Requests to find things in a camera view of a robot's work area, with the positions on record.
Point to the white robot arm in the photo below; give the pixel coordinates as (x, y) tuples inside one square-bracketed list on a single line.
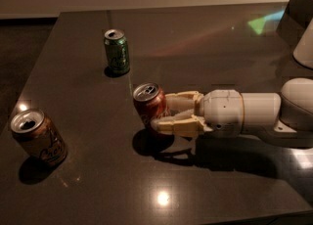
[(259, 88)]

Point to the green LaCroix can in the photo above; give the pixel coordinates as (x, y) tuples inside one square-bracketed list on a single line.
[(116, 47)]

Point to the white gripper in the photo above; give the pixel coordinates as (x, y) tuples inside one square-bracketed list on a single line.
[(222, 108)]

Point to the red coke can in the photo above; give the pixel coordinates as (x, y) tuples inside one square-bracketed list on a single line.
[(150, 103)]

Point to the orange LaCroix can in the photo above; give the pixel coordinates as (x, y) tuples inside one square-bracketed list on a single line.
[(34, 130)]

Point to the dark box at table corner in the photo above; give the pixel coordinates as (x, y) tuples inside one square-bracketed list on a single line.
[(296, 17)]

